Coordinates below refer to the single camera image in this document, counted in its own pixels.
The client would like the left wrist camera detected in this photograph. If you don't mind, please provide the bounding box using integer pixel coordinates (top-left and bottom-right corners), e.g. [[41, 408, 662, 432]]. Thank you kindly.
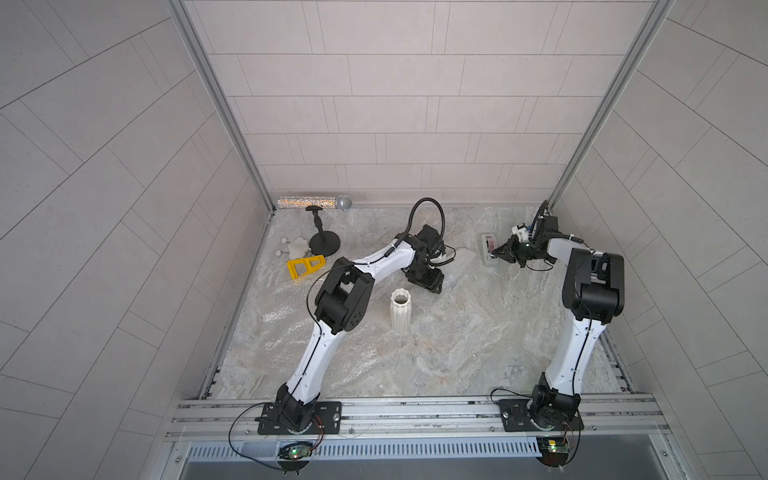
[[416, 225, 445, 259]]

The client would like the white plastic toy figure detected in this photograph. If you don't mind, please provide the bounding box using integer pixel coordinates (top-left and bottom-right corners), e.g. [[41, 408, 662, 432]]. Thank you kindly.
[[275, 237, 310, 260]]

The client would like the right small circuit board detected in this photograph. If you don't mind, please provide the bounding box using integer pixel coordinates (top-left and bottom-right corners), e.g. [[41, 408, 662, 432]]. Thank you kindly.
[[536, 437, 571, 467]]

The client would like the tape dispenser with red roll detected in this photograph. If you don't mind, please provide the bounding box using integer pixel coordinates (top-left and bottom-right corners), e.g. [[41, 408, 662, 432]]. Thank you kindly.
[[478, 233, 498, 268]]

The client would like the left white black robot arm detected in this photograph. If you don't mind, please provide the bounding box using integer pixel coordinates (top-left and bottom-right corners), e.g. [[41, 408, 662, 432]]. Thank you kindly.
[[269, 232, 446, 433]]

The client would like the left small circuit board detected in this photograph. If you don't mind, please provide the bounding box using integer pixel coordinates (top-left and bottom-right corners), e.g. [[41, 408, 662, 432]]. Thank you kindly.
[[278, 442, 314, 462]]

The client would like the aluminium mounting rail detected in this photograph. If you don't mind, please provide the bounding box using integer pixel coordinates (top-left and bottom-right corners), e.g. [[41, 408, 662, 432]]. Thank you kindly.
[[161, 393, 670, 441]]

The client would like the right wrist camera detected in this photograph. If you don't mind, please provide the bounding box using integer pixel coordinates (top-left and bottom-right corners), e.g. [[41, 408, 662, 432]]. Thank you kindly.
[[511, 213, 559, 243]]

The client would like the glittery silver strip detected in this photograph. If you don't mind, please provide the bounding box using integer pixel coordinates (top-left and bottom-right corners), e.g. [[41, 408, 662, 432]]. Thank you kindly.
[[277, 196, 336, 209]]

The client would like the white ribbed ceramic vase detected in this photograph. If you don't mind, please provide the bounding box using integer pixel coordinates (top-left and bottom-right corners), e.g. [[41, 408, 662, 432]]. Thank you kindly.
[[390, 288, 412, 334]]

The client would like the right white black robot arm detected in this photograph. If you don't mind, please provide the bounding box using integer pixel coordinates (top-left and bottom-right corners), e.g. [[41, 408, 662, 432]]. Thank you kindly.
[[492, 233, 625, 431]]

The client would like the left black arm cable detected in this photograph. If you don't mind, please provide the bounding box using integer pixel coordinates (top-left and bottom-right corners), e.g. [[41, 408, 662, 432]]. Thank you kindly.
[[395, 197, 447, 241]]

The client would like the black round base stand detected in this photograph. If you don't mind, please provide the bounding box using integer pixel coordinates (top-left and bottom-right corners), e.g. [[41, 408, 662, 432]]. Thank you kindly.
[[305, 205, 341, 257]]

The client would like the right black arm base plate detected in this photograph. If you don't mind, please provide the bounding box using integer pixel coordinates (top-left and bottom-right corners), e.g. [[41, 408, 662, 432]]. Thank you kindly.
[[495, 398, 584, 432]]

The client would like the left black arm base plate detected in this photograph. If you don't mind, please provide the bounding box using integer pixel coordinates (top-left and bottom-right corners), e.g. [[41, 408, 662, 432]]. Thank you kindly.
[[257, 401, 342, 435]]

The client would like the yellow plastic triangular frame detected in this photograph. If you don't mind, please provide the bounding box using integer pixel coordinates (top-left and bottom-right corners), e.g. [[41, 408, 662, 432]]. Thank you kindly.
[[286, 255, 326, 280]]

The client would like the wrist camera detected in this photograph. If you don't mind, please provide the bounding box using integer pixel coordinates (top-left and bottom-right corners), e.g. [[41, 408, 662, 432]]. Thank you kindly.
[[416, 225, 445, 259], [511, 213, 559, 243]]

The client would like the small circuit board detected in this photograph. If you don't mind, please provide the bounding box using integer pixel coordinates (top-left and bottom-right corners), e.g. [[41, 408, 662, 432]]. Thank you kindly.
[[278, 442, 314, 462], [536, 437, 571, 467]]

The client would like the silver glitter ball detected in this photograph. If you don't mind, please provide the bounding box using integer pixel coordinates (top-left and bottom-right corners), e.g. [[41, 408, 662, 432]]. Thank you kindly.
[[334, 195, 353, 211]]

